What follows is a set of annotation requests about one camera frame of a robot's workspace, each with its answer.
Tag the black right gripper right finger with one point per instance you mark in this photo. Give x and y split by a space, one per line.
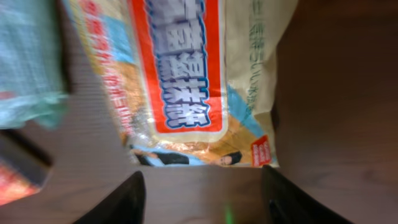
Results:
286 203

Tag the small green wipes pack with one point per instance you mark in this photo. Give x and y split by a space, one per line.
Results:
25 157

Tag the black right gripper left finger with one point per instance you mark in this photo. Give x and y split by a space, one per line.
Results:
125 205

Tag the green wet wipes pack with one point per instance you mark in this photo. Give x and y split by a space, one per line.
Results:
32 82

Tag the orange tissue pack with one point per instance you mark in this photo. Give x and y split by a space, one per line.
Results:
14 185

